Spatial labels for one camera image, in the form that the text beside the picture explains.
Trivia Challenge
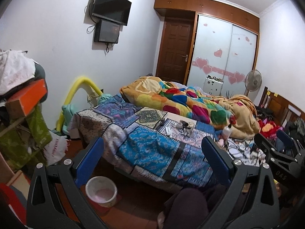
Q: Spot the colourful fleece blanket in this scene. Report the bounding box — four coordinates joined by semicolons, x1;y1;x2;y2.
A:
120;76;260;139

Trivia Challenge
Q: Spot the white plastic trash bin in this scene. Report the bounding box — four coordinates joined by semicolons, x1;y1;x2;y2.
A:
85;176;117;208

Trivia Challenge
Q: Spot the white tape roll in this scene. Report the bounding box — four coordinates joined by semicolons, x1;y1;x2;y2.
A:
175;122;183;129

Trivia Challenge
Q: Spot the white bedside cabinet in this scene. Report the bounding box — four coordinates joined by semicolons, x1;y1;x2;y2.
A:
203;75;223;96

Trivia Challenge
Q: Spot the orange cardboard box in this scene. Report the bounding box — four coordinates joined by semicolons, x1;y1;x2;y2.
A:
5;79;47;119

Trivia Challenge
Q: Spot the blue patchwork bedspread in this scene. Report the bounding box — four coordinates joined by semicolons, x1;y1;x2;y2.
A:
68;95;219;191

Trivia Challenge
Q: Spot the small black wall monitor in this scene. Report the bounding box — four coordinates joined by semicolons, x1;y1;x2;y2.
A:
94;20;120;44

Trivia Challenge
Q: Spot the wooden headboard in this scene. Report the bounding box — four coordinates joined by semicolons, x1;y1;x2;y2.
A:
258;87;304;128

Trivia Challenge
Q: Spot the brown wooden door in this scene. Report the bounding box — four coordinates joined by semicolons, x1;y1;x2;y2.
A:
156;18;194;84

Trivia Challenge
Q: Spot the green patterned bag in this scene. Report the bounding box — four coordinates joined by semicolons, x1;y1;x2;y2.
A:
1;105;52;174

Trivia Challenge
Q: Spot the sliding wardrobe with hearts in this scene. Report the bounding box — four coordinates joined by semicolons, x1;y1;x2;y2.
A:
187;15;258;97

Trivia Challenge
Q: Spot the yellow foam bed rail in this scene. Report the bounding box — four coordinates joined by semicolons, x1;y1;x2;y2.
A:
56;76;103;132

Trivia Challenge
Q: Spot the black wall television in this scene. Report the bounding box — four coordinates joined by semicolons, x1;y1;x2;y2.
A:
91;0;132;26

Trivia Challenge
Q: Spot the white pump bottle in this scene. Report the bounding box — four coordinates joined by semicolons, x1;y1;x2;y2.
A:
221;124;232;141

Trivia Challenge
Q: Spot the white cloth pile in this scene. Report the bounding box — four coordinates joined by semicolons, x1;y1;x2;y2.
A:
1;50;36;96

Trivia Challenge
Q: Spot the standing electric fan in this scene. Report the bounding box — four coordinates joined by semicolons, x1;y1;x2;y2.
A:
245;69;262;96

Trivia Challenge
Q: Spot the white shopping bag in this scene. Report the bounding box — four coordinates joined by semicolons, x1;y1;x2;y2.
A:
43;131;68;165

